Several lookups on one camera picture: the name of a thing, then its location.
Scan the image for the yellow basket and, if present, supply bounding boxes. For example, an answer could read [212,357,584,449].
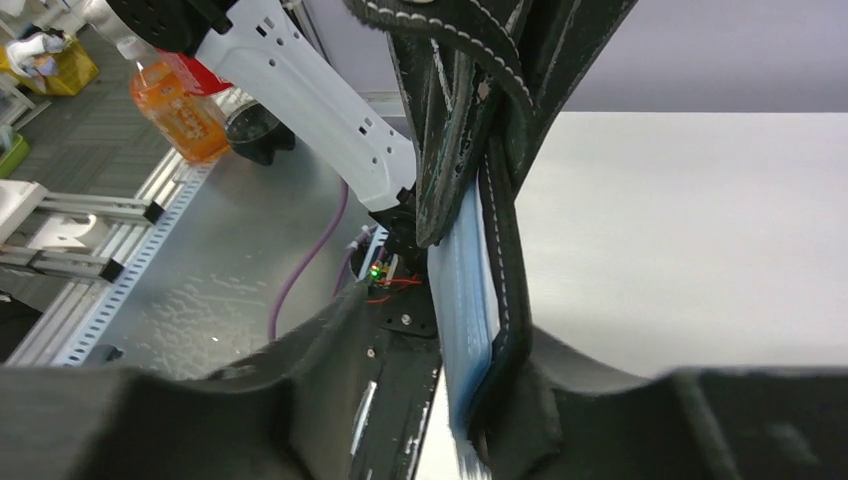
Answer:
[1,33,100,96]

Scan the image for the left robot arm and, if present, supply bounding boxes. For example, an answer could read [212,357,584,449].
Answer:
[112,1,513,262]

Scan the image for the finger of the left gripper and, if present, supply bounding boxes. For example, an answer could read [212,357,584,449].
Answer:
[388,34,487,248]

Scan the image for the black leather card holder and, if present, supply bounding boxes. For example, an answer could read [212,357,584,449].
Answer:
[344,0,641,480]

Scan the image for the white slotted cable duct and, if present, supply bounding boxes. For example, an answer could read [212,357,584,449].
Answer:
[50,164,214,367]

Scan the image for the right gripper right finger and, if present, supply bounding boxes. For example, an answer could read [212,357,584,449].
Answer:
[474,331,847,479]

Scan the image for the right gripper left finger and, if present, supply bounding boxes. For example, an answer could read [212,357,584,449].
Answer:
[1,282,367,479]

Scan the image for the orange label plastic bottle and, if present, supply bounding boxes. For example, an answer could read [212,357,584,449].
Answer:
[116,36,230,164]

